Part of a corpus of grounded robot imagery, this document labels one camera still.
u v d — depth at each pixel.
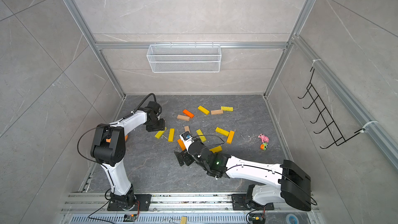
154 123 0.83
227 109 1.11
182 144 0.92
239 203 0.73
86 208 0.73
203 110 1.10
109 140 0.56
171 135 0.96
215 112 1.08
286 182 0.41
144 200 0.73
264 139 0.94
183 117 1.05
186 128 1.01
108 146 0.51
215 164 0.55
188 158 0.66
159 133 0.97
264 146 0.90
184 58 1.00
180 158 0.66
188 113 1.08
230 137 0.96
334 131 0.60
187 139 0.63
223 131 0.98
